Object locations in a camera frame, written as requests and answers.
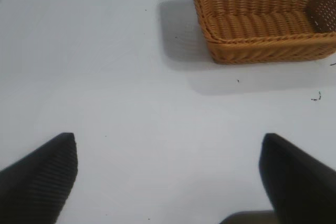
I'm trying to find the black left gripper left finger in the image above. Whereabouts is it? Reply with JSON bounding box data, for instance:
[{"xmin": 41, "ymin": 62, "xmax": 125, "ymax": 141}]
[{"xmin": 0, "ymin": 132, "xmax": 79, "ymax": 224}]

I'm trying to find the brown woven wicker basket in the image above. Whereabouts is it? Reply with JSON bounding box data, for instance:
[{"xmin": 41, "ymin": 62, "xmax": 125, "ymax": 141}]
[{"xmin": 190, "ymin": 0, "xmax": 336, "ymax": 65}]

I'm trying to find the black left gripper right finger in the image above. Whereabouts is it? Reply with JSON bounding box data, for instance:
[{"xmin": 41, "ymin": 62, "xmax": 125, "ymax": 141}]
[{"xmin": 258, "ymin": 133, "xmax": 336, "ymax": 224}]

